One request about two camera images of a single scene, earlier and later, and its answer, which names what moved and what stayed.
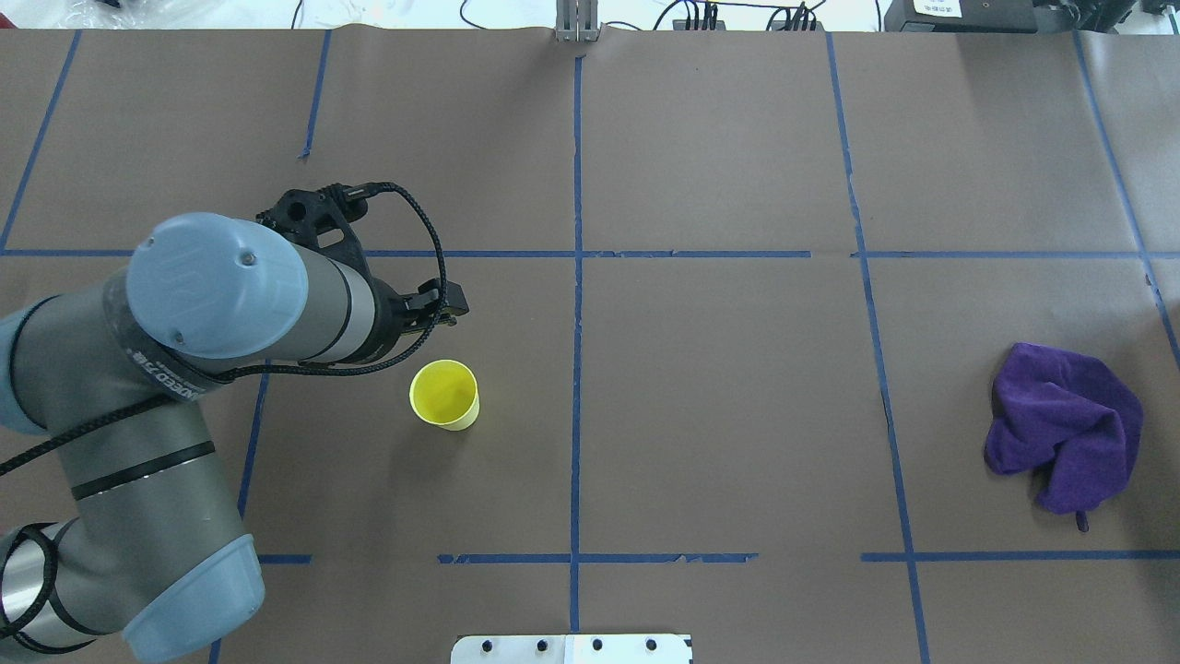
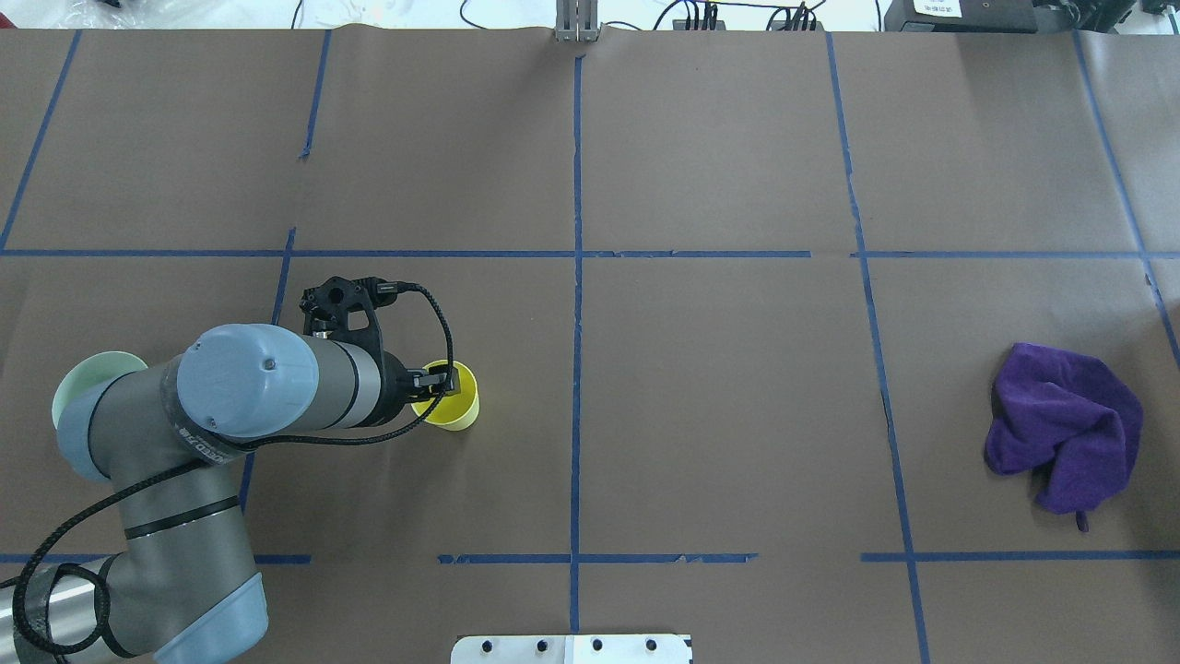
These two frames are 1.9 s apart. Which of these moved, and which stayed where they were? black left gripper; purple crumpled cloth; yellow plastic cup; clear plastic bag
Moved: black left gripper
Stayed: yellow plastic cup; clear plastic bag; purple crumpled cloth
